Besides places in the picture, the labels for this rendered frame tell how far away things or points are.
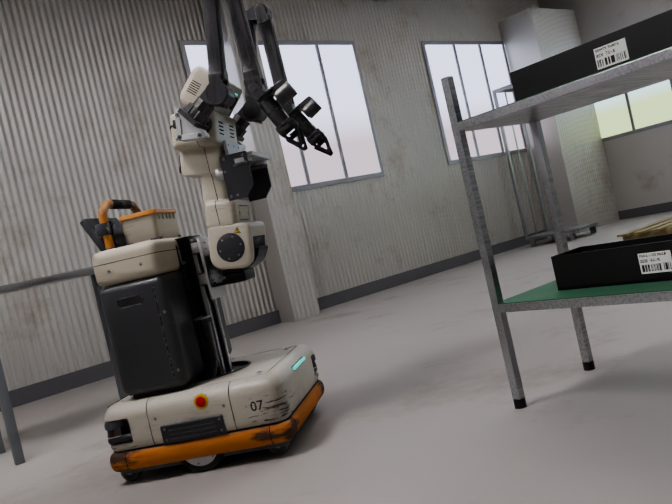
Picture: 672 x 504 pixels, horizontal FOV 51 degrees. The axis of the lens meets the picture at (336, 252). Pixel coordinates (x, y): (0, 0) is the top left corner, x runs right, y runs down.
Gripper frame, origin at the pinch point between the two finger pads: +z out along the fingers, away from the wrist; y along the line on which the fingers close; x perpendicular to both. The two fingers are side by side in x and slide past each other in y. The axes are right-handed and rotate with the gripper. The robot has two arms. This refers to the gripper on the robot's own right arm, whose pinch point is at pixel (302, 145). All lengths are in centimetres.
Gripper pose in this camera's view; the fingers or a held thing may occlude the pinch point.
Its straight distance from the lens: 239.2
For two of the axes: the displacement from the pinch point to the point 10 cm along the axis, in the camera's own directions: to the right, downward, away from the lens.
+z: 6.3, 7.7, -0.7
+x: -7.7, 6.4, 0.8
